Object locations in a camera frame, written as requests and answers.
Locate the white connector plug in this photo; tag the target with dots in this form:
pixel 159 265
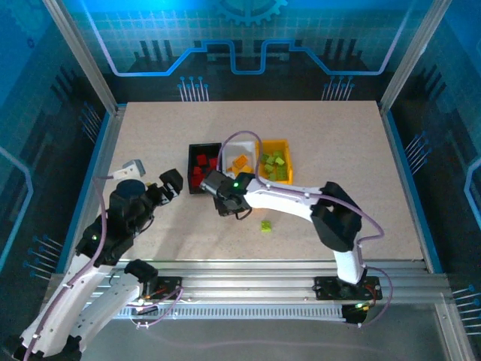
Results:
pixel 139 306

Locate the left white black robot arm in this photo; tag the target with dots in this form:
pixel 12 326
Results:
pixel 56 316

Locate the yellow plastic bin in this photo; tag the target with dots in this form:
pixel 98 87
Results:
pixel 267 146

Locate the aluminium lower frame rail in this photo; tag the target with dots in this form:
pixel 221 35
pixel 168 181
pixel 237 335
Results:
pixel 452 331

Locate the aluminium upright post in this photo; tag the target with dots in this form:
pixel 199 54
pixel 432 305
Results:
pixel 85 56
pixel 412 56

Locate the blue table edge strip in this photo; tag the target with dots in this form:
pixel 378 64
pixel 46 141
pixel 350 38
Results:
pixel 85 180
pixel 411 180

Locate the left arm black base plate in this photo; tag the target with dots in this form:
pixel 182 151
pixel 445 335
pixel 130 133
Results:
pixel 171 284

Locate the tall yellow orange lego brick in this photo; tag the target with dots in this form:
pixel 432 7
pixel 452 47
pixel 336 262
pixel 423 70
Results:
pixel 241 161

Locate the long green lego plate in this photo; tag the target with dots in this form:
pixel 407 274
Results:
pixel 282 174

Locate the aluminium side rail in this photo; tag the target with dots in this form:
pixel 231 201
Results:
pixel 105 143

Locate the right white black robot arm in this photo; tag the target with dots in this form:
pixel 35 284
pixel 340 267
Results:
pixel 278 201

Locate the white plastic bin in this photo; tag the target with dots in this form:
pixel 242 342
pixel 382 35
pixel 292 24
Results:
pixel 244 148

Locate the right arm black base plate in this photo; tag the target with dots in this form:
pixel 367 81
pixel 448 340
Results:
pixel 327 287

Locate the black controller board with LEDs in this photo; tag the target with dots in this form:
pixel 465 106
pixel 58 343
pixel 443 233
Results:
pixel 353 316

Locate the aluminium frame cross rail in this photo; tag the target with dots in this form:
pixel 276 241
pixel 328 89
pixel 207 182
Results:
pixel 244 278

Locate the black plastic bin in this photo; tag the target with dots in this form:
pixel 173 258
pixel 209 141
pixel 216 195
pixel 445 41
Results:
pixel 193 150

